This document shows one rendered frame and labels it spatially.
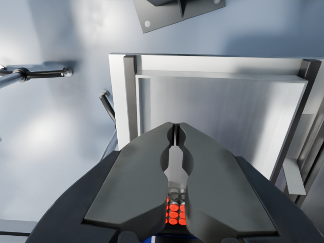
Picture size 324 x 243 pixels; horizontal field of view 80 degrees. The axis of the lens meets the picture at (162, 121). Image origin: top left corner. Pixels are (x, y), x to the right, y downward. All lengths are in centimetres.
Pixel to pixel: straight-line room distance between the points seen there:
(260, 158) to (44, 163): 171
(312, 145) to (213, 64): 24
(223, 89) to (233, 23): 92
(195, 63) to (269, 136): 20
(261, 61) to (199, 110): 13
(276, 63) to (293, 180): 23
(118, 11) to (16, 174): 160
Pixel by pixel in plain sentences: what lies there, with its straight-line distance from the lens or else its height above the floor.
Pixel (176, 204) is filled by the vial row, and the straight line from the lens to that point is 45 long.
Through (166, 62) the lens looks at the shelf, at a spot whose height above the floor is 88.
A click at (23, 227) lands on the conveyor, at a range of 79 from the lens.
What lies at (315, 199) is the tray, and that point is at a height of 88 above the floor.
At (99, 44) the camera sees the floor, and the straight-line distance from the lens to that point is 129.
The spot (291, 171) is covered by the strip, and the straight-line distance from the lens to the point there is 47.
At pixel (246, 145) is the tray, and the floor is 88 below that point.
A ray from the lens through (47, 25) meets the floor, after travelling 141.
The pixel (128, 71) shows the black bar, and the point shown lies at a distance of 33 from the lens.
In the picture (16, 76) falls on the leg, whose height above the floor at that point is 18.
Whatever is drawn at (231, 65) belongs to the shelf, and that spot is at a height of 88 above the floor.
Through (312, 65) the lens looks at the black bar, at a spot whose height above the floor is 90.
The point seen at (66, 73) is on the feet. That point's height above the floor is 4.
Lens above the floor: 121
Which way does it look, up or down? 62 degrees down
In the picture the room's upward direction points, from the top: 173 degrees counter-clockwise
